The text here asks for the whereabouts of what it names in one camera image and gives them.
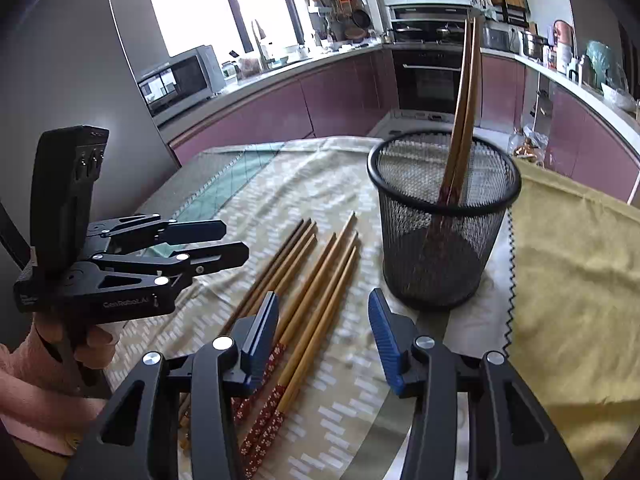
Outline bamboo chopstick five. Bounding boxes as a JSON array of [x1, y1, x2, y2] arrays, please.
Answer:
[[247, 226, 316, 315]]

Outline bamboo chopstick three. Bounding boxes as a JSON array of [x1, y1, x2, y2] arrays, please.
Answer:
[[218, 219, 310, 336]]

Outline bamboo chopstick six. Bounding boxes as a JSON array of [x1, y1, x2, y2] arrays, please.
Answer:
[[233, 212, 356, 424]]

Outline bamboo chopstick one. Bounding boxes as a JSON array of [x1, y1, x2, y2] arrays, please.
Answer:
[[438, 18, 474, 205]]

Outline bamboo chopstick two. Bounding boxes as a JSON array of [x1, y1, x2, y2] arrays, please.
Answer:
[[448, 18, 482, 205]]

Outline bamboo chopstick four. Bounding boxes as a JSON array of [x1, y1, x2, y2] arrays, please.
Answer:
[[240, 219, 314, 318]]

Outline bamboo chopstick eight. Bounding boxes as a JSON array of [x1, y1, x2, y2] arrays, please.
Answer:
[[240, 234, 359, 479]]

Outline bamboo chopstick seven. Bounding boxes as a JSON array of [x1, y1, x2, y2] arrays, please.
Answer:
[[240, 230, 358, 460]]

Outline pink sleeve forearm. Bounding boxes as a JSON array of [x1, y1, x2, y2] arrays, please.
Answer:
[[1, 336, 106, 456]]

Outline kitchen window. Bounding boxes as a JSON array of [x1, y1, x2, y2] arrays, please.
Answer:
[[151, 0, 304, 63]]

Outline person's left hand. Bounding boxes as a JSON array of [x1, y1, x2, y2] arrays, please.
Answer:
[[34, 312, 118, 392]]

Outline patterned beige tablecloth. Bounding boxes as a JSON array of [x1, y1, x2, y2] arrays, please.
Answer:
[[104, 135, 516, 480]]

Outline yellow cloth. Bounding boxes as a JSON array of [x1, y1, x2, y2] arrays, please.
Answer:
[[509, 162, 639, 479]]

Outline white microwave oven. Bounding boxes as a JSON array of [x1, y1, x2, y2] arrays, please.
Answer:
[[137, 46, 226, 126]]

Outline black mesh utensil cup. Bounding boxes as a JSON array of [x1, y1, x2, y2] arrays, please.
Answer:
[[367, 130, 522, 311]]

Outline grey refrigerator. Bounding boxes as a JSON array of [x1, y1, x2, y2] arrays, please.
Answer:
[[1, 0, 178, 236]]

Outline black built-in oven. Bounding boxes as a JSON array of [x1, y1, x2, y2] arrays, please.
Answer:
[[392, 47, 462, 115]]

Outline bag of vegetables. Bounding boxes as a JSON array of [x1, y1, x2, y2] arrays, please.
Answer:
[[508, 126, 549, 167]]

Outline pink lower cabinets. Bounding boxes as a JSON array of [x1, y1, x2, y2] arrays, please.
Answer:
[[160, 46, 639, 205]]

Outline steel stock pot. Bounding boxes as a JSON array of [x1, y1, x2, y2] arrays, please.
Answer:
[[520, 30, 548, 62]]

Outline wall utensil rack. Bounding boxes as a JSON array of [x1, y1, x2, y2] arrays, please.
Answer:
[[471, 0, 530, 28]]

